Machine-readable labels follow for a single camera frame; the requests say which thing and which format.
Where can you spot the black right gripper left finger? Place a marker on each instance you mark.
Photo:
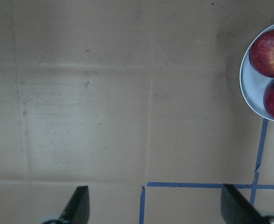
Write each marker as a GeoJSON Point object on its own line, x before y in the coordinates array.
{"type": "Point", "coordinates": [77, 210]}

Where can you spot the light blue plate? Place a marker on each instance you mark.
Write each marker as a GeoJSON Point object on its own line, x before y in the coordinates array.
{"type": "Point", "coordinates": [253, 86]}

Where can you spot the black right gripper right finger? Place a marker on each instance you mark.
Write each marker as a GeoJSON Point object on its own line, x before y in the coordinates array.
{"type": "Point", "coordinates": [235, 209]}

